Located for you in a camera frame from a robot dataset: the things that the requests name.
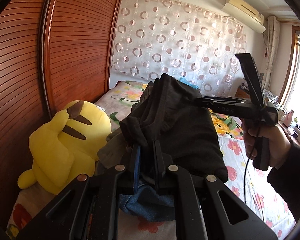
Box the pink floral blanket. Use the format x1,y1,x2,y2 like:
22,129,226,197
95,77,243,141

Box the wooden framed window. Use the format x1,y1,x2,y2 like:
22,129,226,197
280,26,300,126

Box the white floral bed sheet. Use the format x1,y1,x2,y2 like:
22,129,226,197
6,134,297,240

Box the white wall air conditioner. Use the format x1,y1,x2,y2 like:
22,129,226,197
222,0,266,34

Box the wooden low cabinet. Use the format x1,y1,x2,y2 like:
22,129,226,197
236,84,300,156

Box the beige side window curtain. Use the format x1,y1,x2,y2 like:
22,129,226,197
262,15,280,89

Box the black sleeve right forearm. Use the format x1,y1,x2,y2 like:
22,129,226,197
267,143,300,221

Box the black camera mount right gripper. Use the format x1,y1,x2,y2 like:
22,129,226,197
235,53,265,111

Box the folded blue jeans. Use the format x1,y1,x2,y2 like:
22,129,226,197
119,181,175,222

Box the pink bottle on cabinet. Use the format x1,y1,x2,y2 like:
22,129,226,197
283,109,294,127

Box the person's right hand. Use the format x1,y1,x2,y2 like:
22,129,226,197
241,119,292,169

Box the blue item on box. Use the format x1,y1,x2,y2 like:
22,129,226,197
179,77,199,90

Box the yellow Pikachu plush toy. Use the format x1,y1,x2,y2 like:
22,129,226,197
18,100,111,195

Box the sheer circle pattern curtain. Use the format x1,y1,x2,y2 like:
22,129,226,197
110,0,246,96

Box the black pants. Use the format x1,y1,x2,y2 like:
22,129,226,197
118,73,228,184

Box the folded olive grey garment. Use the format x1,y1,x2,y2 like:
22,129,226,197
96,128,128,174

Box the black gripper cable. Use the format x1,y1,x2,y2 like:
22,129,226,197
243,125,263,205

